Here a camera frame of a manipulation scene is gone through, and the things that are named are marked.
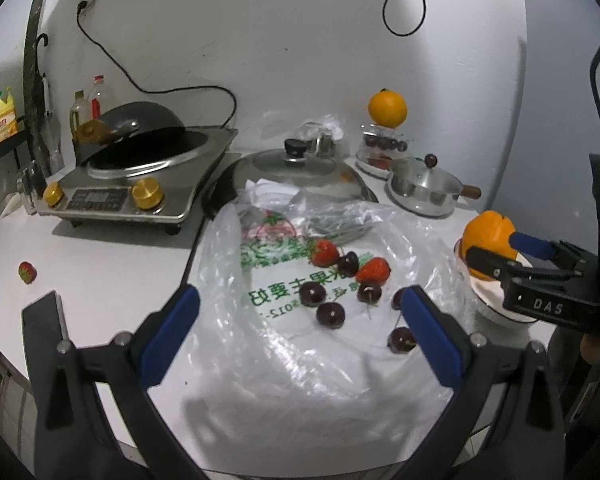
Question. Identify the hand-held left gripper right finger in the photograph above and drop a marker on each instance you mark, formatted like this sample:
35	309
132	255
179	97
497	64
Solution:
432	335

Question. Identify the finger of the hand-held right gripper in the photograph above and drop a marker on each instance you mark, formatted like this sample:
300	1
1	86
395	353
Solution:
530	246
485	257

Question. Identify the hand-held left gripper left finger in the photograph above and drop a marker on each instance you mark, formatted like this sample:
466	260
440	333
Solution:
172	335

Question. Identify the large orange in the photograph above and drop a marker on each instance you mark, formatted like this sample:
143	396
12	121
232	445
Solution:
485	230

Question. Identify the white plate with dark rim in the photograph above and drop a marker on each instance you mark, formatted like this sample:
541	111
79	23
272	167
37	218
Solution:
485	297

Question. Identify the red strawberry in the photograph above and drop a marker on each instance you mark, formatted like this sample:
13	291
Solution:
27	272
324	252
373	270

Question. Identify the white plastic bag green print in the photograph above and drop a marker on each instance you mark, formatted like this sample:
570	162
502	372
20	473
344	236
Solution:
280	385

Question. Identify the person's right hand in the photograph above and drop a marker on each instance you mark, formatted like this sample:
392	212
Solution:
590	350

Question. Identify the steel pot lid wooden knob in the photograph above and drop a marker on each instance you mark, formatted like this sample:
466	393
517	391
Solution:
420	175

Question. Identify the black smartphone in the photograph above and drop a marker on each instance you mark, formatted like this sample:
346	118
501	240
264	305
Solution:
45	315

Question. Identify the large glass pan lid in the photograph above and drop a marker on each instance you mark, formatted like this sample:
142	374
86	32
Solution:
215	195

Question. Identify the glass container with cherries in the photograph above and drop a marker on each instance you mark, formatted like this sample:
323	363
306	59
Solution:
380	152

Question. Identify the steel induction cooker gold knobs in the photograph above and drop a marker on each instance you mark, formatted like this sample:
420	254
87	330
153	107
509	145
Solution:
110	200

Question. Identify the crumpled clear plastic bag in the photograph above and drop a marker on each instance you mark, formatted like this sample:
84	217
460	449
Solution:
330	220

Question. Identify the small orange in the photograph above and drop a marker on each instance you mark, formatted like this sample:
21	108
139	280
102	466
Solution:
387	110

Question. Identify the plastic-wrapped steel cups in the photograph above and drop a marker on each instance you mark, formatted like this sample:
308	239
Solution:
322	142

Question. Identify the glass lid black knob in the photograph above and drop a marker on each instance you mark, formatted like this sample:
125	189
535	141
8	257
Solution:
300	170

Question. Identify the clear plastic holder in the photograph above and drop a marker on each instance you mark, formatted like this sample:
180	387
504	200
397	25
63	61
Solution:
32	185

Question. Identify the hanging clear plastic bag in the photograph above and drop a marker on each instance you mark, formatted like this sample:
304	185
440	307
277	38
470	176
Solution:
52	135

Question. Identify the yellow oil bottle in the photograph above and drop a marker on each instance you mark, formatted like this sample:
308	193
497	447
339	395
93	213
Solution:
79	115

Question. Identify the red cap bottle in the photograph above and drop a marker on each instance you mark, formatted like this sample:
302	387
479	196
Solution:
97	102

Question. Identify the black metal rack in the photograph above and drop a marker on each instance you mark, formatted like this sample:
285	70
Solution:
10	141

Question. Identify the yellow jug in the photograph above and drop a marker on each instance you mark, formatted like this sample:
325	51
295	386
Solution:
1	122

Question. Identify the dark curved pipe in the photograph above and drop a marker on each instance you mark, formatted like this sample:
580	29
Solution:
30	50

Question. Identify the black wall hook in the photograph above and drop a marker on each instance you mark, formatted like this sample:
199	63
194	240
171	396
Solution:
38	47

